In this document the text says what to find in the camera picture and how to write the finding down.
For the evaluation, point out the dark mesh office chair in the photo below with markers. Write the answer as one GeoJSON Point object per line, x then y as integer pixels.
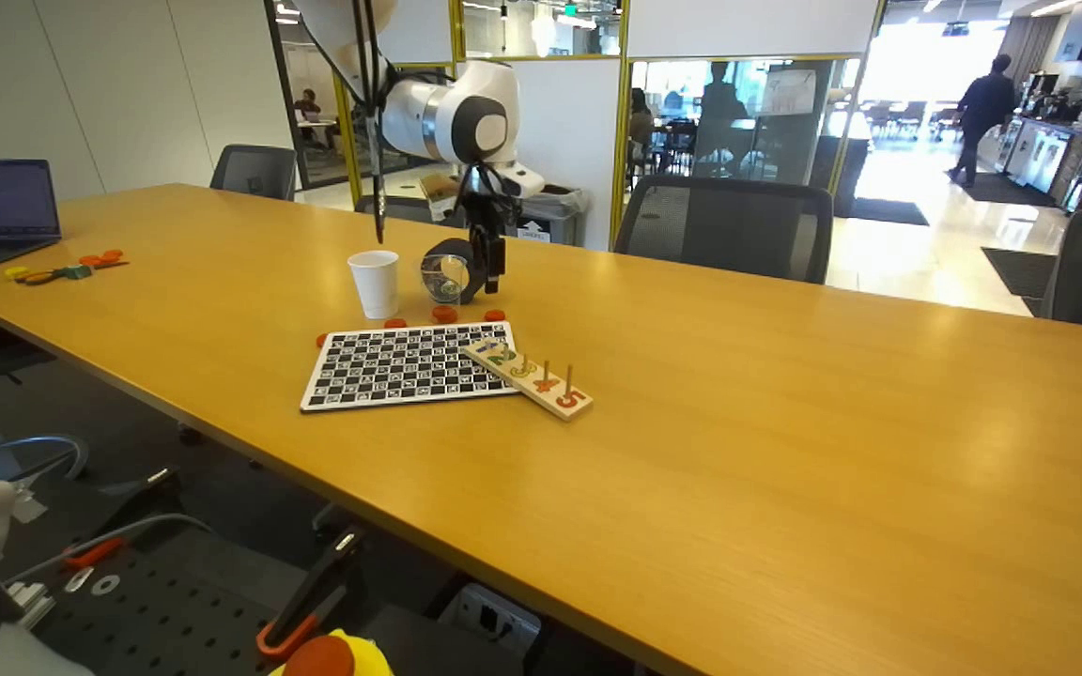
{"type": "Point", "coordinates": [257, 169]}

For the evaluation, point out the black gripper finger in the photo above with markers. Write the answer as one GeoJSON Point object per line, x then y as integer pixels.
{"type": "Point", "coordinates": [475, 270]}
{"type": "Point", "coordinates": [496, 256]}

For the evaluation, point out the white paper cup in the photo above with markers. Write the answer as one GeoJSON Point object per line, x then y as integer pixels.
{"type": "Point", "coordinates": [377, 284]}

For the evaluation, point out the person in white shirt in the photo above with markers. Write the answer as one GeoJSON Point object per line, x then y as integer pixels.
{"type": "Point", "coordinates": [983, 105]}

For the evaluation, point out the red yellow emergency stop button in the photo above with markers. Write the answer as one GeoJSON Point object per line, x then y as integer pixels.
{"type": "Point", "coordinates": [335, 656]}

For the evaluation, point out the checkered marker calibration board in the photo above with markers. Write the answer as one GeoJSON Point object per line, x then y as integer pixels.
{"type": "Point", "coordinates": [401, 365]}

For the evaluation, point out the black tape roll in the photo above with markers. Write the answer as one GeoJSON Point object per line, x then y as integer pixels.
{"type": "Point", "coordinates": [445, 270]}

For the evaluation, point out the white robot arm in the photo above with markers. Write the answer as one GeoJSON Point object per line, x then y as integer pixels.
{"type": "Point", "coordinates": [466, 120]}

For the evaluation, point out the wooden number peg board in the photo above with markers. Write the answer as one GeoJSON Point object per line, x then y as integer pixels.
{"type": "Point", "coordinates": [532, 378]}

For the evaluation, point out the colourful toy pieces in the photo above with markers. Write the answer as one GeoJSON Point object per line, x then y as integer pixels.
{"type": "Point", "coordinates": [70, 270]}

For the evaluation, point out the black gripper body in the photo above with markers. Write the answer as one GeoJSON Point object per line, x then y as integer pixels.
{"type": "Point", "coordinates": [490, 204]}

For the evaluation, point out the orange token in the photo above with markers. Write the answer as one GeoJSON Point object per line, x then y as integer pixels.
{"type": "Point", "coordinates": [445, 314]}
{"type": "Point", "coordinates": [494, 314]}

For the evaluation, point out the black office chair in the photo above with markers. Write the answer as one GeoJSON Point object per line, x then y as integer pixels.
{"type": "Point", "coordinates": [757, 226]}

